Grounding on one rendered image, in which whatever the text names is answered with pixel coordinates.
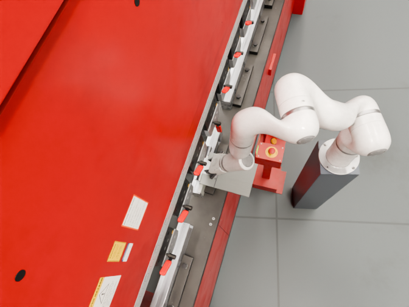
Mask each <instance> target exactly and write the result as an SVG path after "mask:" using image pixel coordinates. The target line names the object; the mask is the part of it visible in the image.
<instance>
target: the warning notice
mask: <svg viewBox="0 0 409 307"><path fill-rule="evenodd" d="M120 278H121V275H118V276H112V277H102V278H100V280H99V283H98V285H97V287H96V290H95V293H94V295H93V298H92V300H91V303H90V305H89V307H110V304H111V301H112V299H113V295H114V293H115V291H116V288H117V285H118V282H119V280H120Z"/></svg>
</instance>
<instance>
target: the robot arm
mask: <svg viewBox="0 0 409 307"><path fill-rule="evenodd" d="M274 95H275V98H276V103H277V106H278V110H279V114H280V117H281V120H278V119H276V118H275V117H274V116H273V115H271V114H270V113H269V112H267V111H266V110H264V109H262V108H259V107H249V108H245V109H243V110H241V111H239V112H238V113H236V114H235V115H234V117H233V119H232V121H231V130H230V137H229V151H230V153H228V154H225V153H221V152H220V151H218V152H217V154H215V155H214V156H213V157H212V158H209V159H208V161H210V162H211V164H210V167H209V170H208V169H207V170H204V171H205V172H206V173H207V174H209V177H210V179H213V178H214V177H215V176H216V175H221V174H224V173H226V172H235V171H247V170H250V169H251V168H252V167H253V165H254V157H253V155H252V153H251V150H252V147H253V144H254V140H255V137H256V135H257V134H267V135H271V136H273V137H276V138H279V139H281V140H283V141H286V142H288V143H292V144H305V143H308V142H310V141H312V140H313V139H314V138H315V137H316V136H317V134H318V132H319V128H321V129H324V130H331V131H340V133H339V134H338V135H337V137H336V138H335V139H330V140H328V141H326V142H325V143H324V144H323V145H322V146H321V147H320V149H319V152H318V158H319V161H320V164H321V165H322V167H323V168H325V170H326V171H328V172H330V173H332V174H335V175H346V174H349V173H351V172H352V171H354V170H355V169H356V168H357V166H358V164H359V161H360V155H362V156H370V157H371V156H376V155H380V154H383V153H384V152H386V151H387V150H388V149H389V147H390V145H391V136H390V132H389V130H388V127H387V126H386V123H385V120H384V118H383V116H382V114H381V112H380V109H379V107H378V105H377V103H376V102H375V100H374V99H373V98H371V97H369V96H357V97H355V98H353V99H351V100H349V101H347V102H346V103H342V102H338V101H335V100H332V99H331V98H329V97H328V96H327V95H325V94H324V93H323V92H322V91H321V90H320V89H319V87H318V86H317V85H316V84H315V83H314V82H313V81H311V80H310V79H309V78H308V77H306V76H304V75H302V74H298V73H290V74H287V75H284V76H282V77H281V78H280V79H279V80H278V81H277V83H276V85H275V88H274Z"/></svg>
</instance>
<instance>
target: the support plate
mask: <svg viewBox="0 0 409 307"><path fill-rule="evenodd" d="M215 154H216V153H212V152H210V153H209V156H208V159H209V158H212V157H213V156H214V155H215ZM257 165H258V164H256V163H254V165H253V167H252V168H251V169H250V170H247V171H235V172H226V173H224V174H221V175H218V177H217V181H216V179H215V178H216V177H214V178H213V179H210V177H209V175H207V174H203V175H202V177H201V180H200V184H202V185H206V186H210V187H213V188H217V189H221V190H224V191H228V192H231V193H234V194H238V195H241V196H245V197H249V196H250V192H251V187H252V185H253V180H254V176H255V173H256V169H257ZM215 181H216V183H215ZM214 184H215V186H214Z"/></svg>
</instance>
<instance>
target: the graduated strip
mask: <svg viewBox="0 0 409 307"><path fill-rule="evenodd" d="M244 3H245V0H243V3H242V6H241V8H240V11H239V14H238V16H237V19H236V23H235V25H234V28H233V30H232V34H231V36H230V39H229V42H228V45H227V47H226V51H225V53H224V56H223V59H222V62H221V64H220V67H219V70H218V73H217V76H216V78H215V81H214V84H213V87H212V90H211V93H210V95H209V98H208V101H207V104H206V106H205V109H204V112H203V115H202V117H201V121H200V123H199V126H198V129H197V132H196V134H195V138H194V140H193V143H192V146H191V149H190V151H189V155H188V157H187V160H186V163H185V165H184V168H183V171H182V174H181V177H180V180H179V182H178V186H177V188H176V191H175V194H174V196H173V199H172V203H171V204H170V208H169V211H168V213H167V216H166V219H165V222H164V225H163V228H162V230H161V233H160V236H159V239H158V242H157V244H156V247H155V250H154V252H153V256H152V258H151V261H150V264H149V267H148V269H147V273H146V275H145V278H144V281H143V284H142V286H141V290H140V292H139V295H138V298H137V301H136V303H135V307H138V304H139V301H140V298H141V295H142V292H143V290H144V286H145V284H146V281H147V278H148V275H149V273H150V269H151V267H152V264H153V261H154V259H155V255H156V253H157V250H158V247H159V244H160V242H161V238H162V236H163V233H164V230H165V227H166V224H167V221H168V219H169V216H170V213H171V210H172V207H173V204H174V202H175V199H176V196H177V193H178V190H179V188H180V184H181V182H182V179H183V176H184V173H185V171H186V168H187V164H188V162H189V159H190V157H191V153H192V151H193V148H194V145H195V142H196V140H197V136H198V133H199V131H200V128H201V125H202V122H203V120H204V117H205V114H206V110H207V109H208V105H209V102H210V100H211V97H212V94H213V91H214V88H215V85H216V83H217V79H218V77H219V74H220V71H221V68H222V66H223V62H224V60H225V57H226V54H227V51H228V48H229V45H230V43H231V40H232V37H233V35H234V31H235V29H236V26H237V23H238V20H239V17H240V14H241V12H242V9H243V6H244Z"/></svg>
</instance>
